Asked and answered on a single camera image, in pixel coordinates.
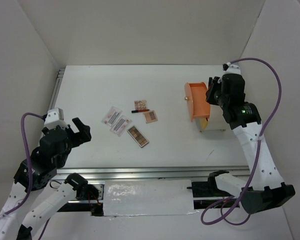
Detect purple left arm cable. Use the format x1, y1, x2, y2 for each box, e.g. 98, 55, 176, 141
0, 112, 51, 240

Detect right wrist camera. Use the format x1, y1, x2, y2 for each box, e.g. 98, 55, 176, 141
222, 62, 241, 75

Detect long brown eyeshadow palette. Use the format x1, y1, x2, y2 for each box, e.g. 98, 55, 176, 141
127, 125, 149, 148

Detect round-pan eyeshadow palette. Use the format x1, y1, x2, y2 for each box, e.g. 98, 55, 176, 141
134, 99, 148, 110

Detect white taped cover panel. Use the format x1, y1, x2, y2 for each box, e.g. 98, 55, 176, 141
103, 179, 196, 217

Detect orange drawer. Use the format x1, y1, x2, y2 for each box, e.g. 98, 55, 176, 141
184, 82, 211, 122

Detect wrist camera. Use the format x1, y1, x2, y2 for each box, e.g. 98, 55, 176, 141
44, 107, 68, 130
222, 62, 241, 75

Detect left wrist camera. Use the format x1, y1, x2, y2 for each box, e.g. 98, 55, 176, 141
44, 107, 68, 130

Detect aluminium rail frame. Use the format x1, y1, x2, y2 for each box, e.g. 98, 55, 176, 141
27, 65, 253, 182

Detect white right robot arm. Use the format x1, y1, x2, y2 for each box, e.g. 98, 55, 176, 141
206, 73, 296, 215

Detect upper false lash case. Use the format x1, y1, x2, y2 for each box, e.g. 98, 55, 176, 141
101, 106, 122, 127

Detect four-pan eyeshadow palette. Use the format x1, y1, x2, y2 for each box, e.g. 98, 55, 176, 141
143, 110, 158, 124

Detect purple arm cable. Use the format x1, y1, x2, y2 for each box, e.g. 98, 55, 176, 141
201, 57, 283, 226
0, 112, 51, 240

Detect red lip gloss tube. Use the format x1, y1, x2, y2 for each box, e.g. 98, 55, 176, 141
131, 109, 150, 114

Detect lower false lash case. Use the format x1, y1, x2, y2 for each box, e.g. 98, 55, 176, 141
110, 115, 132, 137

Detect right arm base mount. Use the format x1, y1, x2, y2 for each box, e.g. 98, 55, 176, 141
186, 181, 231, 210

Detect cream cylindrical drawer organizer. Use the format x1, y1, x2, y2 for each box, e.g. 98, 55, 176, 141
204, 105, 229, 131

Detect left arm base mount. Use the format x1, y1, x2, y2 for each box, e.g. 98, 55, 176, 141
58, 184, 105, 217

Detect yellow drawer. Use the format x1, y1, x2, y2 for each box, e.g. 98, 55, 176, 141
195, 118, 209, 133

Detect false lash case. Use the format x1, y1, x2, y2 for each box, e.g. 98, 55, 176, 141
101, 106, 122, 127
110, 115, 132, 137

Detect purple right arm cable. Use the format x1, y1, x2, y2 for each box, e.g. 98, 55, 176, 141
201, 57, 283, 226

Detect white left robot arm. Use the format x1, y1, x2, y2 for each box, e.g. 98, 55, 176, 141
0, 117, 92, 240

